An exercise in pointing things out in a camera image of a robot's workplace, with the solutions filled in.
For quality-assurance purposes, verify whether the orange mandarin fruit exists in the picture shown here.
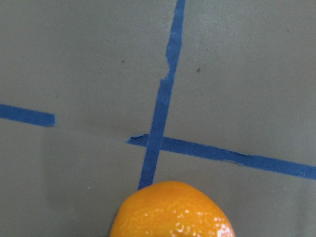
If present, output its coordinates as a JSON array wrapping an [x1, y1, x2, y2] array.
[[110, 181, 236, 237]]

